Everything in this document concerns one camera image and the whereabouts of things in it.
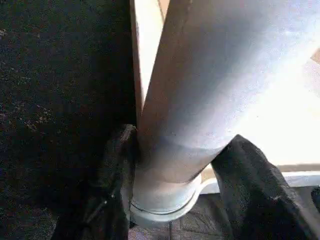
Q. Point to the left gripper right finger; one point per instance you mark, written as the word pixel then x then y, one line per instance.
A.
pixel 260 200

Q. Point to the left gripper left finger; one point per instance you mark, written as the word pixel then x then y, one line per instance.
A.
pixel 105 195

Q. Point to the white plastic table leg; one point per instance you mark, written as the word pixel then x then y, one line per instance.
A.
pixel 200 87

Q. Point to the white plastic table top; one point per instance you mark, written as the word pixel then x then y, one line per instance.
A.
pixel 147 50

